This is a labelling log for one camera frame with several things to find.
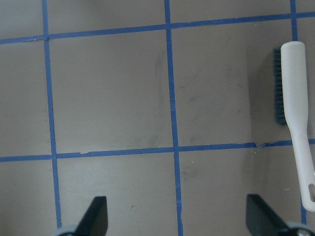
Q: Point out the white hand brush black bristles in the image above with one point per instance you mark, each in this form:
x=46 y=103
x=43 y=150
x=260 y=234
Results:
x=291 y=109

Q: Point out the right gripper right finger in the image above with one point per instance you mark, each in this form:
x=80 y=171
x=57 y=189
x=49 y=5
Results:
x=261 y=220

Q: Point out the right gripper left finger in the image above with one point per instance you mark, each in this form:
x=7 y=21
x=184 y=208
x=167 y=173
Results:
x=93 y=223

